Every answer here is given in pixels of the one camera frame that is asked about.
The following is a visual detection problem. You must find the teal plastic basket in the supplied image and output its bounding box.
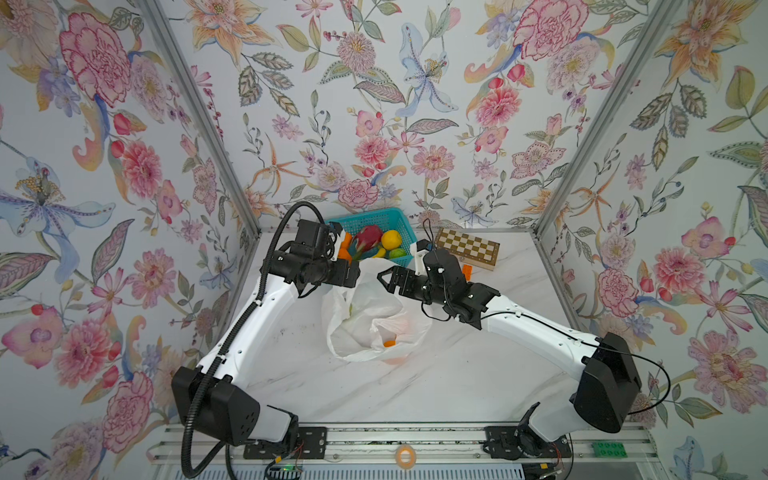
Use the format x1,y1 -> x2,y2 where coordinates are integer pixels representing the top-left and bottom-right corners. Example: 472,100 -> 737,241
331,208 -> 417,267

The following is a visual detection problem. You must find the wooden chessboard box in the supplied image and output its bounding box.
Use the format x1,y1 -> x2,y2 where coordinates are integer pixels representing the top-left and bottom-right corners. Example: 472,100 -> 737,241
436,228 -> 500,271

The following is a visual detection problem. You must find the aluminium corner post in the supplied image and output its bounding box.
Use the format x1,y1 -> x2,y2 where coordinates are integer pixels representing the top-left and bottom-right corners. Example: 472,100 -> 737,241
137,0 -> 261,240
531,0 -> 679,240

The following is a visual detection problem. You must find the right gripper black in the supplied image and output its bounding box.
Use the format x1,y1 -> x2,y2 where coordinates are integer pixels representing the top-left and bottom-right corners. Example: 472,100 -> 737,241
377,268 -> 450,312

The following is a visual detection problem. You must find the green apple toy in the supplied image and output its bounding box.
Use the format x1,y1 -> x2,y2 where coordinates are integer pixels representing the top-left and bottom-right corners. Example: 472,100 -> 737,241
388,248 -> 408,259

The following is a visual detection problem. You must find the orange block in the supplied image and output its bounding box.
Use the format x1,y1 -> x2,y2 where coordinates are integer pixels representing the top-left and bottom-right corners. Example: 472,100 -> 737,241
462,264 -> 473,282

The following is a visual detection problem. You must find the white translucent plastic bag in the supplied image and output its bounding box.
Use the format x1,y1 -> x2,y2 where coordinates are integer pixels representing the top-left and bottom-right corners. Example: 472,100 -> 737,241
321,259 -> 433,363

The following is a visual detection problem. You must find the aluminium rail base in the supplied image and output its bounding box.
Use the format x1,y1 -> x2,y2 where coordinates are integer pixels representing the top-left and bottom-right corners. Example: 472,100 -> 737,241
146,421 -> 661,480

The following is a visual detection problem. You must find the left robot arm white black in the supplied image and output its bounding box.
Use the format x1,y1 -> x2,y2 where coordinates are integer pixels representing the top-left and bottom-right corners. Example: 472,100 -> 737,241
172,251 -> 360,451

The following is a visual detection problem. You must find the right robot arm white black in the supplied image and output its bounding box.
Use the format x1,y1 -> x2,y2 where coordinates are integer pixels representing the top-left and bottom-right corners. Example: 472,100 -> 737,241
377,266 -> 641,460

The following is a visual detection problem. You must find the right aluminium corner post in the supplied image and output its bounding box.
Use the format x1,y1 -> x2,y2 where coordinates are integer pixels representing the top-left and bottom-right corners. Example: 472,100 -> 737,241
531,0 -> 679,240

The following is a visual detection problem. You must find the yellow lemon toy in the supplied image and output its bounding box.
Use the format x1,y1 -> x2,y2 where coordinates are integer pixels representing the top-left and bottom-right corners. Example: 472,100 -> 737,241
381,230 -> 403,251

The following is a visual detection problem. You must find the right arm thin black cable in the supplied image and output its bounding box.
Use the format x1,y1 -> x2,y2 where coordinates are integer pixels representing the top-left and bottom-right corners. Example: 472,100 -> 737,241
416,217 -> 672,480

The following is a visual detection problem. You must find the left aluminium corner post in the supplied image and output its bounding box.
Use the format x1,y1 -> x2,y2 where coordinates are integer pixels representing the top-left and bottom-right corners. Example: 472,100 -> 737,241
137,0 -> 261,240

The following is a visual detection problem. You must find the pink dragon fruit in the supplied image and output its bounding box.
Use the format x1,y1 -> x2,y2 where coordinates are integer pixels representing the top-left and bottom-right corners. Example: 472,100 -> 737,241
348,225 -> 383,260

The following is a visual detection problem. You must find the green lego plate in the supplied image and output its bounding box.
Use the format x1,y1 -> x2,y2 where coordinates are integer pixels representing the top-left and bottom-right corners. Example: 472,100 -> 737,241
592,441 -> 628,459

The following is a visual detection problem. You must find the orange fruit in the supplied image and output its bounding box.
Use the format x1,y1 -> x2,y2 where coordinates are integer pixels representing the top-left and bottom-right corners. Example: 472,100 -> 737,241
337,232 -> 355,262

